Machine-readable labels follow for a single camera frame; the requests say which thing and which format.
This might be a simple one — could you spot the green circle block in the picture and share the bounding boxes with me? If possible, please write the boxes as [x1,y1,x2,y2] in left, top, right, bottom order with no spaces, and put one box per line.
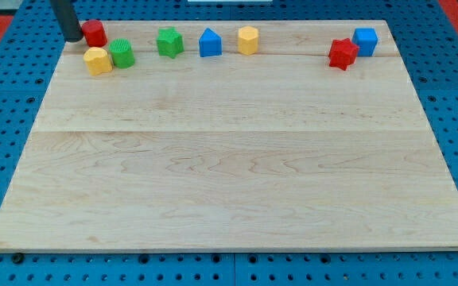
[109,38,135,68]

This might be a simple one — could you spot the yellow heart block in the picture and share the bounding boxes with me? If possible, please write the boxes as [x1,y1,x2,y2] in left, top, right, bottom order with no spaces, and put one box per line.
[83,47,113,76]

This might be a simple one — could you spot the light wooden board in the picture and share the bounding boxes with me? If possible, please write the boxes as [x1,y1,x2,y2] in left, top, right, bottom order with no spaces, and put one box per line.
[0,20,458,253]

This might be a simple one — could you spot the blue triangle house block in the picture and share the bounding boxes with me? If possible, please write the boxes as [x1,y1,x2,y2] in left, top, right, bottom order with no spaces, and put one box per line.
[198,28,223,57]

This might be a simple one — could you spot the yellow hexagon block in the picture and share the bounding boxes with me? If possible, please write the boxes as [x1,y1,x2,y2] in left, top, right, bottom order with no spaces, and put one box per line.
[238,26,259,56]

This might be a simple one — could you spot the green star block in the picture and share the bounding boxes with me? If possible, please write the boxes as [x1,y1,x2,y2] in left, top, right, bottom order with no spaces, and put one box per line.
[156,27,184,59]

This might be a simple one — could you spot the red star block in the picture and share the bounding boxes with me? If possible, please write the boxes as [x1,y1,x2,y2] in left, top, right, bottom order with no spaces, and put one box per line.
[328,38,359,71]

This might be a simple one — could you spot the red cylinder block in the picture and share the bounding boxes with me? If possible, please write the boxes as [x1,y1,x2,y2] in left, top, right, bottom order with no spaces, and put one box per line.
[81,19,107,48]

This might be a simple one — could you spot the blue cube block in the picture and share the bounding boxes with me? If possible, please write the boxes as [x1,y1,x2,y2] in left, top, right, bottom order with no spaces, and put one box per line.
[352,27,378,57]

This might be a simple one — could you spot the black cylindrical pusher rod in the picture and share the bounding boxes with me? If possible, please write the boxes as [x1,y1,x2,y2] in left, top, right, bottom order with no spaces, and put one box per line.
[49,0,83,42]

